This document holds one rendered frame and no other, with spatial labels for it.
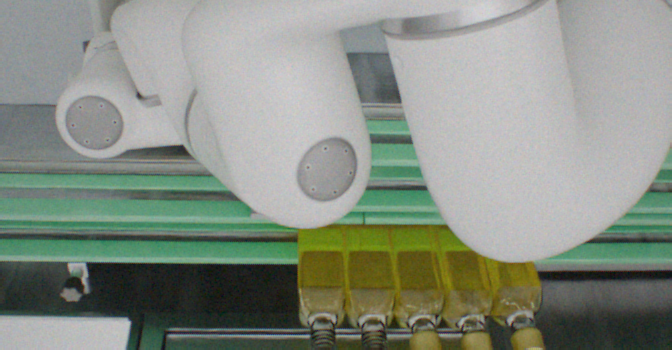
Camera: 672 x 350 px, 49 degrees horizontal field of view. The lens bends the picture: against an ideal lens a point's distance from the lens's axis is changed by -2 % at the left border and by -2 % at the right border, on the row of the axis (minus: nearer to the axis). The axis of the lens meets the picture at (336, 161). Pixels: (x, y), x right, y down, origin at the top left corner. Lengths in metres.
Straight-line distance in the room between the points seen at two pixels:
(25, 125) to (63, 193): 0.14
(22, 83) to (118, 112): 0.49
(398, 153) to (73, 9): 0.47
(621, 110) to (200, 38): 0.22
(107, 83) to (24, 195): 0.39
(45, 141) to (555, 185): 0.81
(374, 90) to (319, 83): 0.57
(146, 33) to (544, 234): 0.32
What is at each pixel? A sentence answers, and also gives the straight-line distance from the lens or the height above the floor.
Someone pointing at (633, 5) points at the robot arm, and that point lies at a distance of 0.44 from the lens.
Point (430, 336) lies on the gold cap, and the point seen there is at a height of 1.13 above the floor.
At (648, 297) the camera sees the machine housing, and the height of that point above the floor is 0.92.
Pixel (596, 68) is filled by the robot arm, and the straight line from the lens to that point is 0.42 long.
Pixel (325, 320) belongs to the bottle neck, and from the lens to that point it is 0.85.
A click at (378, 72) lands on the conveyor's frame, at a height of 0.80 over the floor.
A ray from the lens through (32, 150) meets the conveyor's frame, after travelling 1.05.
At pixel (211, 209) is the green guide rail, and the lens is 0.94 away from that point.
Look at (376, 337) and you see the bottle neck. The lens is 0.85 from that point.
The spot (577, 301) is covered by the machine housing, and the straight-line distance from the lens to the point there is 1.18.
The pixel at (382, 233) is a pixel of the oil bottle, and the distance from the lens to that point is 0.94.
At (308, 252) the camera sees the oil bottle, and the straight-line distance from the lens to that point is 0.90.
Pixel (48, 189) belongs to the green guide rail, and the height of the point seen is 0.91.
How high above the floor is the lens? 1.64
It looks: 51 degrees down
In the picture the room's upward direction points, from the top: 176 degrees clockwise
